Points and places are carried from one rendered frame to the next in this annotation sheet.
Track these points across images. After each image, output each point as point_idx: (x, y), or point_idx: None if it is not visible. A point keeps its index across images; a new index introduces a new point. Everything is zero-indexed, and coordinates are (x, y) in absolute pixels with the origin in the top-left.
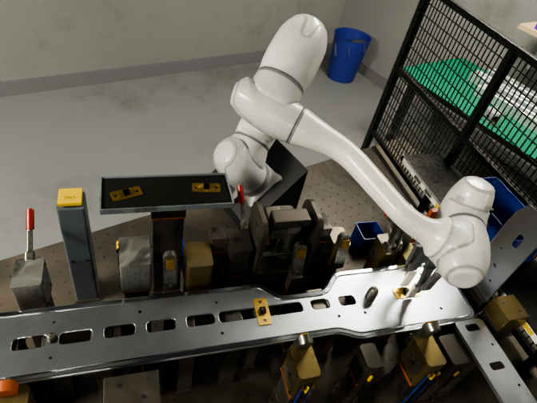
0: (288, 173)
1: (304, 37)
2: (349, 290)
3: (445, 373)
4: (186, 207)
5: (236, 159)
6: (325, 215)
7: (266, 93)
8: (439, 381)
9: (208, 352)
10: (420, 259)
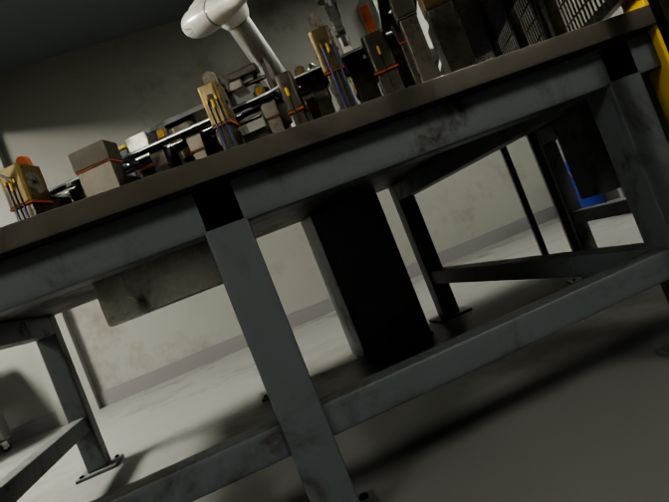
0: None
1: None
2: (301, 88)
3: (369, 58)
4: (182, 114)
5: None
6: None
7: (191, 7)
8: (389, 82)
9: (161, 138)
10: (331, 19)
